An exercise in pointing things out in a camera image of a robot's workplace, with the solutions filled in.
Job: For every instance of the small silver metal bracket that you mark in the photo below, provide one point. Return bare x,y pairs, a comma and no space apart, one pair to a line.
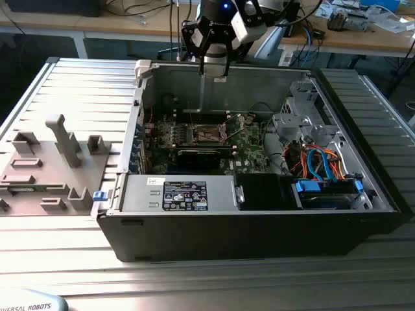
240,194

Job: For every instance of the hard disk in blue carrier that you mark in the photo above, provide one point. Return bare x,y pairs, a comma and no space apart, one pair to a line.
308,187

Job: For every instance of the silver CPU with green edge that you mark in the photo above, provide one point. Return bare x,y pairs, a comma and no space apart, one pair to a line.
214,66

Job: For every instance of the grey Universal Robots teach pendant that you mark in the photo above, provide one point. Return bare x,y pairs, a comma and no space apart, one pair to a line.
29,303

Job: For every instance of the black drive bay box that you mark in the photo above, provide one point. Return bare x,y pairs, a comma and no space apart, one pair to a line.
259,192

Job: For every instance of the pale grey slanted stand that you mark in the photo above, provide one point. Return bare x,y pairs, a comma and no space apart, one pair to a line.
272,40

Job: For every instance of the black open PC case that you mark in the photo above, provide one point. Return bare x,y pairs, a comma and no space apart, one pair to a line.
227,236

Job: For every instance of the grey power supply with label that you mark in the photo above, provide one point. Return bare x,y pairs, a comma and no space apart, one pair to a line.
139,194

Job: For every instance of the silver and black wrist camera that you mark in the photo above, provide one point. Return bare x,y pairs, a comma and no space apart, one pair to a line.
240,27

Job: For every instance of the dark CPU cooler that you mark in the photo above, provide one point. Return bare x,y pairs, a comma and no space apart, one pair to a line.
337,21

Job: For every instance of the light wooden desk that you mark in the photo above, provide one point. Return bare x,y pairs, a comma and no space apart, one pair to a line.
97,24
353,42

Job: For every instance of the blue box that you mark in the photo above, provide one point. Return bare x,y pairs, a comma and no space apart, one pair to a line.
382,4

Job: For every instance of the grey metal drive cage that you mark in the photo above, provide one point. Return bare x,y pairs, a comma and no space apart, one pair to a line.
293,124

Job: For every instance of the green motherboard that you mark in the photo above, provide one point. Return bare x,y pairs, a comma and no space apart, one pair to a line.
251,152

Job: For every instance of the grey parts rack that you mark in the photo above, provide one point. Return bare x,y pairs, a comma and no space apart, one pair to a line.
48,181

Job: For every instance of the small blue case latch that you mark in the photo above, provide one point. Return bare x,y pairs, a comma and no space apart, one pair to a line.
100,196

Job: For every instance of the CPU socket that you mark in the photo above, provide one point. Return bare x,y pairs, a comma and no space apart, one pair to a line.
207,134

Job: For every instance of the black graphics card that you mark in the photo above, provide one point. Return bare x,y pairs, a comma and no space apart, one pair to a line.
197,158

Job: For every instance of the beige case latch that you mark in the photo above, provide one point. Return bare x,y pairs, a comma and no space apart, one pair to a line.
142,69

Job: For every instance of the black monitor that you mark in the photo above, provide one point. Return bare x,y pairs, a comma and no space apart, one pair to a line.
52,6

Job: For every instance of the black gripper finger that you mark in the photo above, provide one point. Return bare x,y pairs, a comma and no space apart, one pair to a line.
185,39
231,45

